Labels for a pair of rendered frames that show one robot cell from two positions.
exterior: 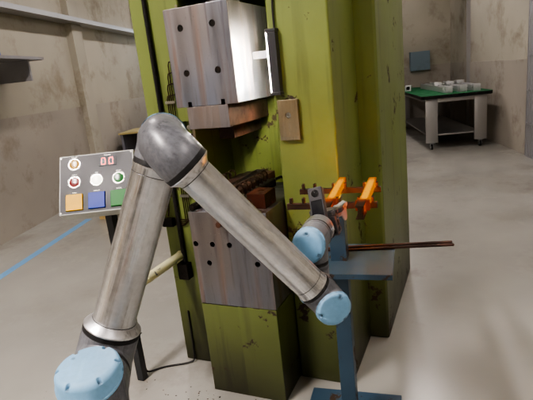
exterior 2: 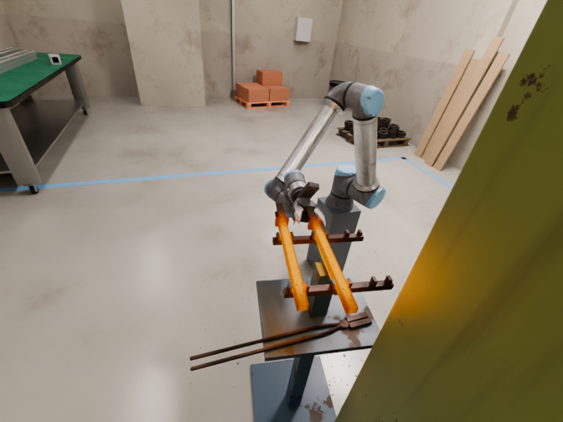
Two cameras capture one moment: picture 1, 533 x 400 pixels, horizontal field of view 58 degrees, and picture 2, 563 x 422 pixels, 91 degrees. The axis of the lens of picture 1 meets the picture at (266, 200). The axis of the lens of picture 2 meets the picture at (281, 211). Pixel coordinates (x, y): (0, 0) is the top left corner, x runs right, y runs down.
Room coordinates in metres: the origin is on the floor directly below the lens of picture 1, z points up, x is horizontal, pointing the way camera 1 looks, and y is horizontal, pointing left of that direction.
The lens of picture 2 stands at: (2.16, -0.71, 1.59)
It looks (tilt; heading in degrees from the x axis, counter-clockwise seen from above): 34 degrees down; 149
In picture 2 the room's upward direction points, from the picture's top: 6 degrees clockwise
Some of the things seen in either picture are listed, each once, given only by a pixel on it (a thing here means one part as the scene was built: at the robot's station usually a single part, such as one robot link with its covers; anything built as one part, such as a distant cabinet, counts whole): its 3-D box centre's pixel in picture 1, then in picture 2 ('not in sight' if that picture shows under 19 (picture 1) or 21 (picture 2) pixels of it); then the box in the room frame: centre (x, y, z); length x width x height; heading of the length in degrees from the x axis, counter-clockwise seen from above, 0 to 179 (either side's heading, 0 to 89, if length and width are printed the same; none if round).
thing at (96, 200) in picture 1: (97, 200); not in sight; (2.08, 0.75, 1.01); 0.07 x 0.05 x 0.07; 91
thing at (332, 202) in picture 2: not in sight; (340, 198); (0.97, 0.45, 0.65); 0.19 x 0.19 x 0.10
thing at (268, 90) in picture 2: not in sight; (262, 88); (-3.88, 2.06, 0.33); 1.19 x 0.89 x 0.66; 83
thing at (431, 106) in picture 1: (437, 109); not in sight; (8.90, -3.33, 0.51); 2.81 x 1.10 x 1.02; 173
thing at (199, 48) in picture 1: (231, 55); not in sight; (2.22, 0.08, 1.56); 0.42 x 0.39 x 0.40; 156
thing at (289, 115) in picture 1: (289, 120); not in sight; (2.04, -0.13, 1.27); 0.09 x 0.02 x 0.17; 66
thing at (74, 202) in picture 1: (74, 202); not in sight; (2.08, 0.85, 1.01); 0.07 x 0.05 x 0.07; 91
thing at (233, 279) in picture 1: (257, 239); not in sight; (2.23, 0.07, 0.69); 0.56 x 0.38 x 0.45; 156
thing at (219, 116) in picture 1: (230, 111); not in sight; (2.24, 0.12, 1.32); 0.42 x 0.20 x 0.10; 156
